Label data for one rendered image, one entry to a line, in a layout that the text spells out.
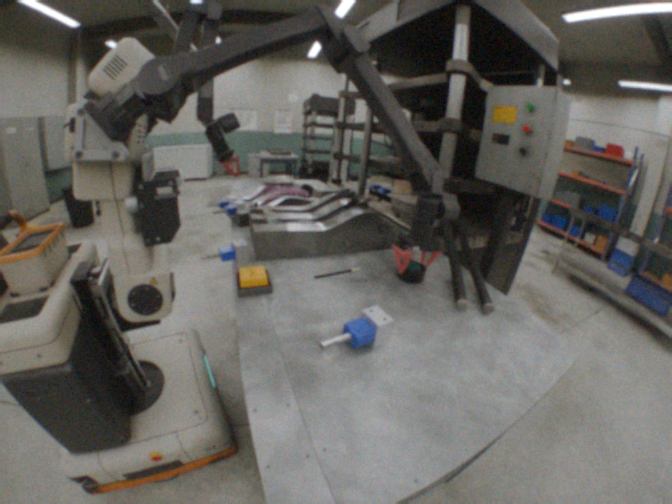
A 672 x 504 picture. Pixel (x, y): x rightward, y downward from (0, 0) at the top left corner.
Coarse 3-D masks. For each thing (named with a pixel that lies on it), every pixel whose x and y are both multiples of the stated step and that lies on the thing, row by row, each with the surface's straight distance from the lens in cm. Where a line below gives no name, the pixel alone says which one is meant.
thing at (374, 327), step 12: (372, 312) 47; (384, 312) 47; (348, 324) 45; (360, 324) 46; (372, 324) 45; (384, 324) 45; (348, 336) 44; (360, 336) 43; (372, 336) 46; (384, 336) 47; (324, 348) 43
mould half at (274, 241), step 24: (264, 216) 82; (288, 216) 83; (312, 216) 85; (336, 216) 80; (360, 216) 77; (264, 240) 71; (288, 240) 72; (312, 240) 74; (336, 240) 76; (360, 240) 80; (384, 240) 85
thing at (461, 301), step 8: (448, 224) 92; (448, 232) 87; (448, 240) 83; (448, 248) 80; (448, 256) 78; (456, 256) 77; (456, 264) 74; (456, 272) 71; (456, 280) 69; (456, 288) 67; (464, 288) 67; (456, 296) 65; (464, 296) 65; (456, 304) 64; (464, 304) 64
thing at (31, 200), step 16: (0, 128) 615; (16, 128) 637; (32, 128) 666; (0, 144) 615; (16, 144) 633; (32, 144) 661; (0, 160) 619; (16, 160) 628; (32, 160) 657; (0, 176) 626; (16, 176) 625; (32, 176) 653; (0, 192) 636; (16, 192) 622; (32, 192) 649; (0, 208) 648; (16, 208) 619; (32, 208) 646; (48, 208) 683; (16, 224) 624
